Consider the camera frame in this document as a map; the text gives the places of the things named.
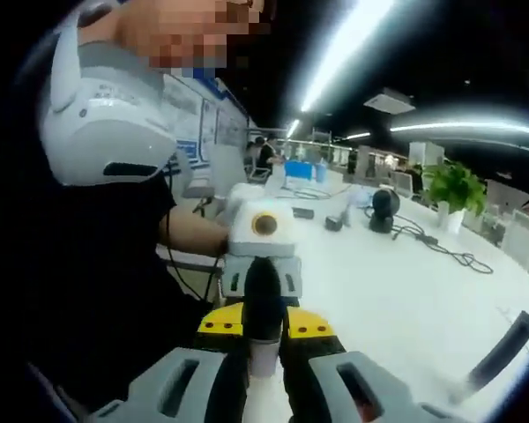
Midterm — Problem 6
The tall dark cosmetic bottle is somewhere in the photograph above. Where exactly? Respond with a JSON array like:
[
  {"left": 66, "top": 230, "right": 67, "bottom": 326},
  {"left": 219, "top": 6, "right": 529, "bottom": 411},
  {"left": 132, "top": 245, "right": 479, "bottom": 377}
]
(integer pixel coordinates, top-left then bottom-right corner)
[{"left": 449, "top": 310, "right": 529, "bottom": 404}]

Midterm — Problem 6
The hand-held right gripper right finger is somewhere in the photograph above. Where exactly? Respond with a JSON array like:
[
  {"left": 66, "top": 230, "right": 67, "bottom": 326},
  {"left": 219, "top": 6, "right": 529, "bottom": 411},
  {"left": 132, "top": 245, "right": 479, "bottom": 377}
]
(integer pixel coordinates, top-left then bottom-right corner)
[{"left": 279, "top": 308, "right": 464, "bottom": 423}]

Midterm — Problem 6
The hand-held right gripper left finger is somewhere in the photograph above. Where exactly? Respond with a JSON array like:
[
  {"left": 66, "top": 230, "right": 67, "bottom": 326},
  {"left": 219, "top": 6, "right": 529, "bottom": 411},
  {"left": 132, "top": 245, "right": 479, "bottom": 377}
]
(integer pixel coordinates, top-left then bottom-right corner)
[{"left": 90, "top": 301, "right": 250, "bottom": 423}]

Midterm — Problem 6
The green plant in white pot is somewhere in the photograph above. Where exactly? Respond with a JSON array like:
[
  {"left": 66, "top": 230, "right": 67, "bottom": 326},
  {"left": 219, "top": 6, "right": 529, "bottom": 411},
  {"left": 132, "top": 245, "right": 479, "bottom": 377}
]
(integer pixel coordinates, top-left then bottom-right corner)
[{"left": 422, "top": 160, "right": 488, "bottom": 234}]

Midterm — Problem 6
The black table cable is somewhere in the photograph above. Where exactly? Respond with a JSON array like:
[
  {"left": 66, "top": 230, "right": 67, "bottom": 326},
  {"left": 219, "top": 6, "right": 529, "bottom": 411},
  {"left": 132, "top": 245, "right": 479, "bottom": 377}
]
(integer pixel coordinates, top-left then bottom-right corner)
[{"left": 363, "top": 206, "right": 495, "bottom": 275}]

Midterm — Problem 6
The person in black shirt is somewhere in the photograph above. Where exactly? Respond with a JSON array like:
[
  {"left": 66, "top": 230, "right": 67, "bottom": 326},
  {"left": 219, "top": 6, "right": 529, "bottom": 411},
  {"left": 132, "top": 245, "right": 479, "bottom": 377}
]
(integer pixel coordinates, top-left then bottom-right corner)
[{"left": 8, "top": 167, "right": 230, "bottom": 423}]

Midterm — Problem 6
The white pillar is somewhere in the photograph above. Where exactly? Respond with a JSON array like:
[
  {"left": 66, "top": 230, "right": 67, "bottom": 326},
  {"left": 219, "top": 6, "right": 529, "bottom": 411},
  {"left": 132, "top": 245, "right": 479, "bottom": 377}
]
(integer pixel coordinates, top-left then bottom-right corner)
[{"left": 408, "top": 141, "right": 445, "bottom": 168}]

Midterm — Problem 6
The black bottle cap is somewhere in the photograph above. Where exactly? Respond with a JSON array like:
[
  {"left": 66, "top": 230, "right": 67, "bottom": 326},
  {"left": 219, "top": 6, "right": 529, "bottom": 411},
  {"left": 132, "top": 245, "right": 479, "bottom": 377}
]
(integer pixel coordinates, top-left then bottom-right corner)
[{"left": 242, "top": 257, "right": 287, "bottom": 344}]

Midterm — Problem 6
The ceiling air vent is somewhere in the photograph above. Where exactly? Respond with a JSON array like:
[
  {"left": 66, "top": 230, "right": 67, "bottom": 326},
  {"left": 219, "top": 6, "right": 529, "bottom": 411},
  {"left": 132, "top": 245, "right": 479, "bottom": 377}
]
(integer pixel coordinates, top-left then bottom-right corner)
[{"left": 363, "top": 87, "right": 418, "bottom": 115}]

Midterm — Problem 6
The grey cable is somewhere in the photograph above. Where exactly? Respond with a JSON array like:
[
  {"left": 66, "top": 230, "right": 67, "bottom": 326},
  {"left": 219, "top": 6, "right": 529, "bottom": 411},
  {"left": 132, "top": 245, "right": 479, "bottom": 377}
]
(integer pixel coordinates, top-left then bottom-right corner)
[{"left": 290, "top": 182, "right": 354, "bottom": 200}]

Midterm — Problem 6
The white office furniture row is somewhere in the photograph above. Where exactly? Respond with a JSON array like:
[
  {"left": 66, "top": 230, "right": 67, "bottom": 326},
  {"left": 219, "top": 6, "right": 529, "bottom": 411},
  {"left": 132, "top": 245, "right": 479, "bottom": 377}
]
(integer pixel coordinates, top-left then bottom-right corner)
[{"left": 484, "top": 180, "right": 529, "bottom": 274}]

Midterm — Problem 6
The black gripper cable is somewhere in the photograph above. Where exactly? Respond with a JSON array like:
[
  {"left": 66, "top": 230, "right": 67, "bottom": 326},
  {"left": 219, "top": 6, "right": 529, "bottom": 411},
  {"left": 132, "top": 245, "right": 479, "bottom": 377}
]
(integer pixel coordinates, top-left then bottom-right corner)
[{"left": 163, "top": 162, "right": 227, "bottom": 305}]

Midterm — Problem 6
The black round camera device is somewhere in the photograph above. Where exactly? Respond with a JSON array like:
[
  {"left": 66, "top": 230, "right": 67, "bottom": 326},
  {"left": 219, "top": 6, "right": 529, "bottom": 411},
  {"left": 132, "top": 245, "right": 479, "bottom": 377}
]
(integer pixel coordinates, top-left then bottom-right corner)
[{"left": 369, "top": 188, "right": 401, "bottom": 234}]

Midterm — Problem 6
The pale crumpled bag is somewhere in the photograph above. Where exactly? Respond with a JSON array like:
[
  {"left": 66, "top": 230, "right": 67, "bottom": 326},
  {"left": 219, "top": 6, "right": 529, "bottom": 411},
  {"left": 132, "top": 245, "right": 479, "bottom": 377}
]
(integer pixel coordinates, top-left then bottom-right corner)
[{"left": 343, "top": 193, "right": 374, "bottom": 226}]

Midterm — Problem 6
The blue white wall poster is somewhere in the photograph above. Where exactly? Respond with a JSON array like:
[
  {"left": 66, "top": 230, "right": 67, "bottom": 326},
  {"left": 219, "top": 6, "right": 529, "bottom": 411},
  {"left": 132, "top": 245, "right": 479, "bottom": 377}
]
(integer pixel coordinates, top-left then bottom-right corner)
[{"left": 162, "top": 72, "right": 259, "bottom": 177}]

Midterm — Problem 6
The white chest device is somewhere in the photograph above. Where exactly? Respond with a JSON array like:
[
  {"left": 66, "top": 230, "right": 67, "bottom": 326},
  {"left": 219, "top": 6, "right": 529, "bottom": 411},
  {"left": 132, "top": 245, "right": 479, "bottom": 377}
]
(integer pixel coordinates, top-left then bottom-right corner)
[{"left": 39, "top": 11, "right": 178, "bottom": 187}]

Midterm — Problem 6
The metal rack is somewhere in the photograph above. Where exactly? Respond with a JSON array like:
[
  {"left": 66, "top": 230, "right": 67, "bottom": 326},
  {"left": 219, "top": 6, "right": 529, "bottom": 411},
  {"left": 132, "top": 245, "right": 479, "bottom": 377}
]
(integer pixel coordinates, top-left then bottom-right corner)
[{"left": 311, "top": 127, "right": 334, "bottom": 153}]

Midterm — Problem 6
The short dark cosmetic bottle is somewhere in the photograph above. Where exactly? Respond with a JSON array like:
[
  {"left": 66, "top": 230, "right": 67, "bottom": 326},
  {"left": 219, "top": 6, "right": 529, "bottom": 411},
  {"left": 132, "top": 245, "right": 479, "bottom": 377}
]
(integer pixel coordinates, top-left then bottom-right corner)
[{"left": 248, "top": 339, "right": 282, "bottom": 382}]

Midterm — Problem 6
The blue box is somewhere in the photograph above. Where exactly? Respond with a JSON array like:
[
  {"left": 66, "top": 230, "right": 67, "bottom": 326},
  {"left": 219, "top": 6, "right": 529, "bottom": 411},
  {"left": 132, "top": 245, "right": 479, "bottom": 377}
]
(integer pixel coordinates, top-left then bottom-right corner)
[{"left": 284, "top": 160, "right": 315, "bottom": 181}]

